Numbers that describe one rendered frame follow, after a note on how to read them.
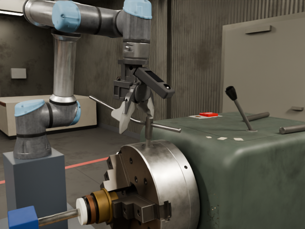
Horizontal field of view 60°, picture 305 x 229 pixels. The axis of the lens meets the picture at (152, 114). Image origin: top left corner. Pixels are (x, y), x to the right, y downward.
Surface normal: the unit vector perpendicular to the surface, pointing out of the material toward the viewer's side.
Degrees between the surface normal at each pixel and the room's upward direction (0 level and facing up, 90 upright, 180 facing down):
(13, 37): 90
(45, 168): 90
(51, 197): 90
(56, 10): 90
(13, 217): 0
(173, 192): 65
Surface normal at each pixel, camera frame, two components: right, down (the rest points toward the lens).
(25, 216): 0.00, -0.99
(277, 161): 0.51, 0.13
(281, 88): -0.77, 0.10
